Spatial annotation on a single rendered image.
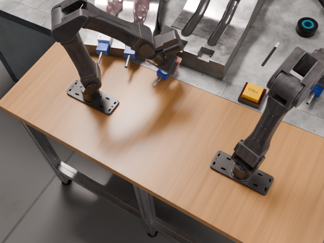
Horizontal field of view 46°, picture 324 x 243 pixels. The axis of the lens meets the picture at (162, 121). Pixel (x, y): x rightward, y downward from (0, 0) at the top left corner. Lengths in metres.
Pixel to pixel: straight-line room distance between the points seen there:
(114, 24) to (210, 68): 0.45
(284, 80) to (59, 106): 0.83
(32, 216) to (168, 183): 1.10
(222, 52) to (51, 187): 1.25
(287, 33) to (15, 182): 1.60
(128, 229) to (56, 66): 0.93
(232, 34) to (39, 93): 0.76
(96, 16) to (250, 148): 0.58
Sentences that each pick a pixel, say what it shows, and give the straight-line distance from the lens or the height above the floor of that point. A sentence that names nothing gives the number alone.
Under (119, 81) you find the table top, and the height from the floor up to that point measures 0.80.
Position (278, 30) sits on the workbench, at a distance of 1.67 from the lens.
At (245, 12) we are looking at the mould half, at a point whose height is 0.91.
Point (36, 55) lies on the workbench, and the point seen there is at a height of 0.46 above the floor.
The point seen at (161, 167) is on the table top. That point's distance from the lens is 1.28.
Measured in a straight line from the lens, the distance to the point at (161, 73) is 1.42.
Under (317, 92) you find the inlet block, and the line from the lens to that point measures 1.46.
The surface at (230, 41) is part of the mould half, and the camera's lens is 1.47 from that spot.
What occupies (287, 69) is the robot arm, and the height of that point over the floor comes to 1.21.
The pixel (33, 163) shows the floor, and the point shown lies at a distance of 2.31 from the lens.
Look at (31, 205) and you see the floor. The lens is 2.21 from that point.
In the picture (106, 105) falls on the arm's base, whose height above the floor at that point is 0.81.
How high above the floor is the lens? 1.96
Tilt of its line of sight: 59 degrees down
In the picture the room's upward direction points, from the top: 4 degrees counter-clockwise
